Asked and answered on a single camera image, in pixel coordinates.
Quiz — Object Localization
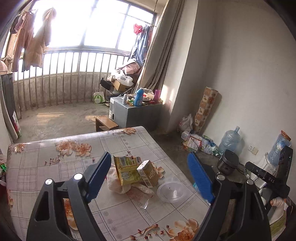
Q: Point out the white gloved right hand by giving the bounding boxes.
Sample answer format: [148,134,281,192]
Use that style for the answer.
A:
[269,197,287,225]

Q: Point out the white plastic bag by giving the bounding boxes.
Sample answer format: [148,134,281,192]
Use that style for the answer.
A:
[178,114,193,132]

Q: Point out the small wooden stool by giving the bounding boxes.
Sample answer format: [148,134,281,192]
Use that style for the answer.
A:
[95,115,119,132]

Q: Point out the small brown carton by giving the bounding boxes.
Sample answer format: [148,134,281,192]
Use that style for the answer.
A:
[137,160,159,188]

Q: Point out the blue detergent bottle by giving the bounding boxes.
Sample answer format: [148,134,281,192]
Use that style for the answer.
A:
[133,88,144,106]

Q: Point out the pile of floor trash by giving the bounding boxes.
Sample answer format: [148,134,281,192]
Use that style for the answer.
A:
[181,131,220,157]

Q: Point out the beige curtain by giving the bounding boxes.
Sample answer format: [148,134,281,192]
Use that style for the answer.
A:
[135,1,185,90]

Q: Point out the metal balcony railing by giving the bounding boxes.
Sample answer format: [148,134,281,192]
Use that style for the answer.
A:
[1,47,130,113]

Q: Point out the green white paper bag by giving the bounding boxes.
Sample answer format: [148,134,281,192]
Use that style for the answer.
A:
[93,88,105,104]

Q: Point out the red hanging garment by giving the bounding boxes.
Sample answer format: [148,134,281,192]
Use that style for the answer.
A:
[133,24,143,35]

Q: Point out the grey cabinet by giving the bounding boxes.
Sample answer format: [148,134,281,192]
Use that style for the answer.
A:
[109,96,163,131]

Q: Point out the hanging beige down jacket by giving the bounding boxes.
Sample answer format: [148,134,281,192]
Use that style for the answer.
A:
[22,8,56,71]

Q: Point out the clear plastic lid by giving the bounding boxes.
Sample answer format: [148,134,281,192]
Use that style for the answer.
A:
[157,181,186,203]

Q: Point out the hanging blue jeans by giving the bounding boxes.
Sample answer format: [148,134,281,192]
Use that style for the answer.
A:
[128,25,153,67]

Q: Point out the small white bottle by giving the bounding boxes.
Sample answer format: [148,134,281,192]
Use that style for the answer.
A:
[122,94,128,104]

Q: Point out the yellow snack bag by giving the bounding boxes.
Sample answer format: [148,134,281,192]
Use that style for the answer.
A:
[113,156,142,186]

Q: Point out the hanging pink clothes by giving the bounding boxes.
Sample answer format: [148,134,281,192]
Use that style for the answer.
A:
[12,12,35,72]

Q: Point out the wall power socket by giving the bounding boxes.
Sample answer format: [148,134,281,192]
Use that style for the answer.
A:
[248,144,258,155]

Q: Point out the large water jug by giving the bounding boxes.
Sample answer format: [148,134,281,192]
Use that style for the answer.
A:
[218,126,241,155]

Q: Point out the cardboard box with clutter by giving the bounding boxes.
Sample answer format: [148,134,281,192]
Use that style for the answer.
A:
[107,59,142,91]

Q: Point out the pink plastic cup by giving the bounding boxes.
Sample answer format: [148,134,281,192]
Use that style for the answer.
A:
[153,89,161,103]

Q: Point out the white tissue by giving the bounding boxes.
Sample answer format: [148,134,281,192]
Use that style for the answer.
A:
[106,164,154,197]

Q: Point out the black rice cooker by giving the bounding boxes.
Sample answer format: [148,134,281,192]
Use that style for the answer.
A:
[217,149,239,176]

